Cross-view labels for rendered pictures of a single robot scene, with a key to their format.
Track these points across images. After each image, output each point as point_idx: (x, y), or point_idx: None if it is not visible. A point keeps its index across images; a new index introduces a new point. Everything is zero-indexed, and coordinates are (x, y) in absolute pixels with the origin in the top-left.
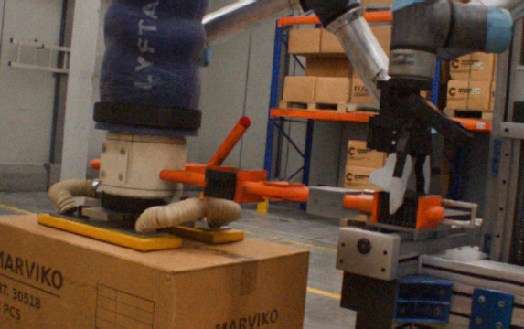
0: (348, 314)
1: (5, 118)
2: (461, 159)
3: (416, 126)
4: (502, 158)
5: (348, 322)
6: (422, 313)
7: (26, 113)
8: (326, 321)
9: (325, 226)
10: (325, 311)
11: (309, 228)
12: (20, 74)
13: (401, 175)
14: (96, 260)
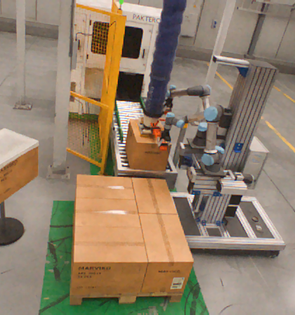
0: (288, 160)
1: (231, 31)
2: None
3: (164, 135)
4: None
5: (283, 162)
6: (189, 164)
7: (241, 31)
8: (274, 159)
9: None
10: (281, 155)
11: None
12: (242, 13)
13: (159, 141)
14: (133, 135)
